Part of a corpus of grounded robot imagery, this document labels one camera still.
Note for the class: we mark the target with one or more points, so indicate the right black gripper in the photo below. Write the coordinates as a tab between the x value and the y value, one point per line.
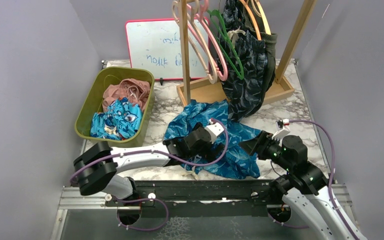
258	144

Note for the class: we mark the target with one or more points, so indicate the blue leaf print shorts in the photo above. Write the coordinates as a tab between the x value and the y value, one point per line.
236	163

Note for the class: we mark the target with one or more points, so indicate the dark blue patterned shorts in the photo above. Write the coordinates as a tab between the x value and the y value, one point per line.
245	96

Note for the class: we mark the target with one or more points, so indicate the pink shorts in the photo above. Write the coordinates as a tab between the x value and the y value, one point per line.
135	91

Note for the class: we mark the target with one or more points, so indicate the green plastic hanger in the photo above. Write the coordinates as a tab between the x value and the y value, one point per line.
226	45

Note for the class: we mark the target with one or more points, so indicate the orange wooden hanger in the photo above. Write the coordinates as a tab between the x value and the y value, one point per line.
252	18

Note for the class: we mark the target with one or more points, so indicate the light wooden hanger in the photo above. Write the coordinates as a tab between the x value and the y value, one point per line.
181	13

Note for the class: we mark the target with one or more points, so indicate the pink plastic hanger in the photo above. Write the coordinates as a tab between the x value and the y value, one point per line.
197	12

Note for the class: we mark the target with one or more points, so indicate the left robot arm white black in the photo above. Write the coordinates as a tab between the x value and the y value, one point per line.
97	169

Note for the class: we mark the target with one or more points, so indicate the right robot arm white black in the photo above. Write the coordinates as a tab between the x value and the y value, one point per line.
304	188

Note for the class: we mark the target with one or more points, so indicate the beige wooden hanger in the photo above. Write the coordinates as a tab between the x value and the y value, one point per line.
260	12

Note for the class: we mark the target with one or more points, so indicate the dark olive shorts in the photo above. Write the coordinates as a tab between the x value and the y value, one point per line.
270	51

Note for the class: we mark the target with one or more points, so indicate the wooden clothes rack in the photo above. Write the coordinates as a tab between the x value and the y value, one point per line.
203	91

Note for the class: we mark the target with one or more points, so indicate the red framed whiteboard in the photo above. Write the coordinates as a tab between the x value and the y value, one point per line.
155	45

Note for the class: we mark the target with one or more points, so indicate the olive green plastic basket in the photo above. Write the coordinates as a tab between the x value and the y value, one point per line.
93	103

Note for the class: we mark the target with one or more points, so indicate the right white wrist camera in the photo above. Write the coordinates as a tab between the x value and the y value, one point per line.
283	129

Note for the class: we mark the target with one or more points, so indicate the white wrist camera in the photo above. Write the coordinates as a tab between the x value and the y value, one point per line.
283	129
215	130

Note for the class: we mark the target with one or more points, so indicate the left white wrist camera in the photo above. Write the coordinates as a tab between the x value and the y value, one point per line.
215	130

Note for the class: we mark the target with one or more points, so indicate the black metal base rail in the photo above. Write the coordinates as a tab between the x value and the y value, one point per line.
198	210

